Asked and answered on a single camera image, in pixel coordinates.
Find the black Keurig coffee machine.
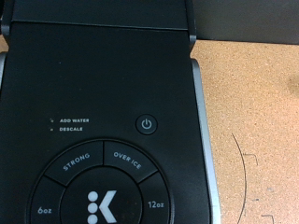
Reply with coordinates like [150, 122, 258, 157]
[0, 0, 222, 224]

